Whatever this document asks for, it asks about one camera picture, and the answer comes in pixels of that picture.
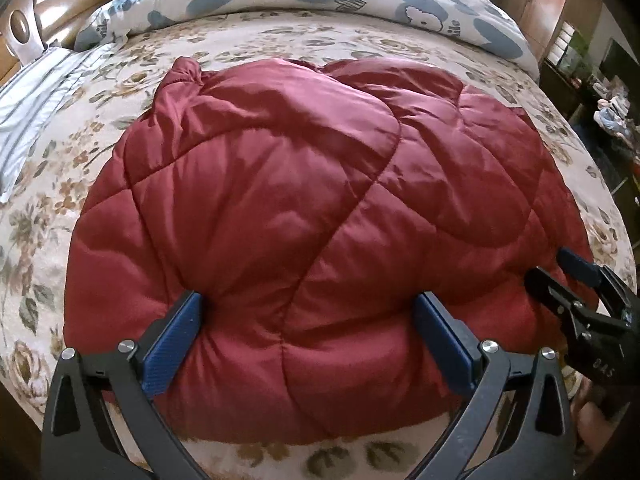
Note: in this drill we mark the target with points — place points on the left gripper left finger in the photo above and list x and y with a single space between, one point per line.
79 440

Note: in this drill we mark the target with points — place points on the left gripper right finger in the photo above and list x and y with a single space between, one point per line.
514 422

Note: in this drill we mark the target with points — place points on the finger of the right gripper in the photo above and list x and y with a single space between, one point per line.
616 296
552 294

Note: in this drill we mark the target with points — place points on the red quilted puffer jacket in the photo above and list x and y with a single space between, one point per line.
308 205

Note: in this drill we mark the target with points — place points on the pile of clothes clutter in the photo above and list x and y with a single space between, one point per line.
615 114

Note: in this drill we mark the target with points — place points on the person's right hand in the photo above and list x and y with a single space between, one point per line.
593 427

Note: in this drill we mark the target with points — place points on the dark side desk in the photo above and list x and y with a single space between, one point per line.
578 103

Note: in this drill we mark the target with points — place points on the black monitor screen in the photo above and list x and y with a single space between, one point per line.
617 62

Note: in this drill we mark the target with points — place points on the blue heart patterned duvet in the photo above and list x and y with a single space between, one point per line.
479 23

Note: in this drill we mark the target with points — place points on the striped white pillow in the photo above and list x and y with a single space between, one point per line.
31 97

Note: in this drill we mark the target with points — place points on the floral bed cover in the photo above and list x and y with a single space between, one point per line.
38 218

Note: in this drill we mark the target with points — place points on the wooden headboard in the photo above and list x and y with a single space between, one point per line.
28 27

